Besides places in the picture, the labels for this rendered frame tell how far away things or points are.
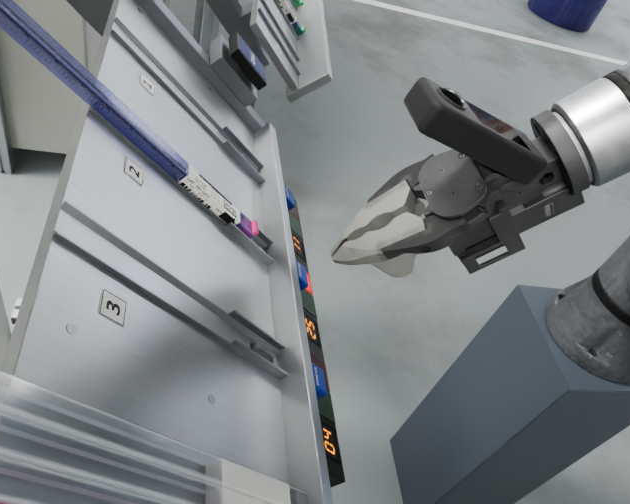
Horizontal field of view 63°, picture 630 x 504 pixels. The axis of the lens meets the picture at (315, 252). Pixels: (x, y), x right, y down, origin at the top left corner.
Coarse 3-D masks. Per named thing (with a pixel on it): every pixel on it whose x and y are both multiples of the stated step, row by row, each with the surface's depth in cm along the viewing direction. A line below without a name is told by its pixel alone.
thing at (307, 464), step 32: (288, 224) 48; (288, 256) 44; (288, 288) 42; (288, 320) 40; (288, 352) 38; (288, 384) 37; (288, 416) 35; (288, 448) 34; (320, 448) 33; (320, 480) 32
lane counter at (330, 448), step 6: (324, 426) 42; (330, 426) 43; (324, 432) 42; (330, 432) 43; (324, 438) 41; (330, 438) 42; (336, 438) 43; (324, 444) 41; (330, 444) 42; (336, 444) 43; (330, 450) 41; (336, 450) 42; (330, 456) 41; (336, 456) 42; (336, 462) 41
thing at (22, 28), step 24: (0, 0) 28; (0, 24) 28; (24, 24) 29; (24, 48) 29; (48, 48) 30; (72, 72) 31; (96, 96) 32; (120, 120) 33; (144, 144) 35; (168, 168) 37; (240, 216) 42
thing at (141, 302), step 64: (128, 0) 45; (128, 64) 40; (192, 64) 52; (192, 128) 44; (64, 192) 27; (128, 192) 32; (256, 192) 51; (64, 256) 25; (128, 256) 29; (192, 256) 35; (256, 256) 44; (64, 320) 23; (128, 320) 27; (192, 320) 31; (256, 320) 39; (64, 384) 22; (128, 384) 25; (192, 384) 29; (256, 384) 34; (256, 448) 31
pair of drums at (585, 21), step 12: (540, 0) 392; (552, 0) 385; (564, 0) 380; (576, 0) 377; (588, 0) 376; (600, 0) 379; (540, 12) 394; (552, 12) 388; (564, 12) 384; (576, 12) 382; (588, 12) 383; (564, 24) 389; (576, 24) 389; (588, 24) 393
